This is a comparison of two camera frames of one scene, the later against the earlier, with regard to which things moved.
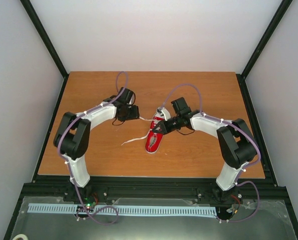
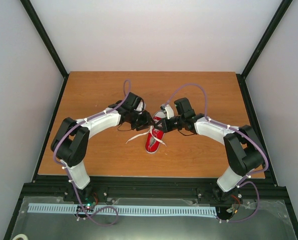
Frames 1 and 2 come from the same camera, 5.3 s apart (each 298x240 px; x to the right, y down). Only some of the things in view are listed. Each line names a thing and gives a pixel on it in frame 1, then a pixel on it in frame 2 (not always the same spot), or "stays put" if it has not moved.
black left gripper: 135,114 -> 146,122
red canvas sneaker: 154,138 stays put
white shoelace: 144,137 -> 153,135
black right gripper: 164,129 stays put
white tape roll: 20,235 stays put
